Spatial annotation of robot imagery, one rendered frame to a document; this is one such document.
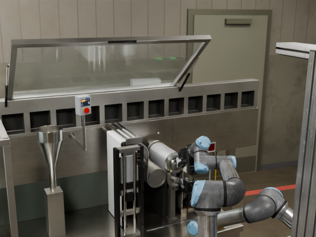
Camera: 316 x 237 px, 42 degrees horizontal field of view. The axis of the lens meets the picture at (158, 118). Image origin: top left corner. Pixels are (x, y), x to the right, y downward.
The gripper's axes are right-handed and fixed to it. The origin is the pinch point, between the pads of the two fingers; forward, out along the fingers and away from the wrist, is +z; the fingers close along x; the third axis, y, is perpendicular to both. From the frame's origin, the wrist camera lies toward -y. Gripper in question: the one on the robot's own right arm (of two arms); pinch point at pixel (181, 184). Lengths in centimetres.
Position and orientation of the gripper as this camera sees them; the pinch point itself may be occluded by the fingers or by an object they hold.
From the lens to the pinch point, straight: 262.9
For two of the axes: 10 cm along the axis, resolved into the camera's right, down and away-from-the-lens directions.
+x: -9.0, 1.0, -4.3
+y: 0.1, -9.7, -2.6
